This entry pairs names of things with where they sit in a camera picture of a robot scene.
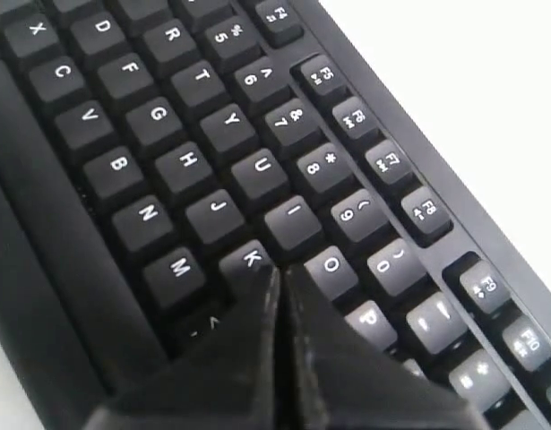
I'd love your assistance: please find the black acer keyboard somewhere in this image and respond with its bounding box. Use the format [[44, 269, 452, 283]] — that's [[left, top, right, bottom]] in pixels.
[[0, 1, 551, 429]]

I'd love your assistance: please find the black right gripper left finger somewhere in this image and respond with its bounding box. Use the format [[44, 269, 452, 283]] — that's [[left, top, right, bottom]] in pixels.
[[85, 266, 280, 429]]

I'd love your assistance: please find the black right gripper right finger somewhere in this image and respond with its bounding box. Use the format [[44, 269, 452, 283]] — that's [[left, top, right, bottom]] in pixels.
[[281, 267, 488, 429]]

